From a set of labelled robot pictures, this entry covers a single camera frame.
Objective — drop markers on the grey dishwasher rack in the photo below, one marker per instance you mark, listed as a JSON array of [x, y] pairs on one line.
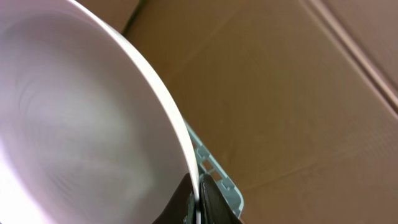
[[207, 164]]

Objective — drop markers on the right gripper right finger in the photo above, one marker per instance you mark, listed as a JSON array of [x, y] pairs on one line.
[[213, 207]]

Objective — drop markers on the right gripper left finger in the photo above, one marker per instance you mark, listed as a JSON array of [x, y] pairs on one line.
[[180, 206]]

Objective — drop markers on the large white plate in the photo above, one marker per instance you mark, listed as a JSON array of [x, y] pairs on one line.
[[89, 132]]

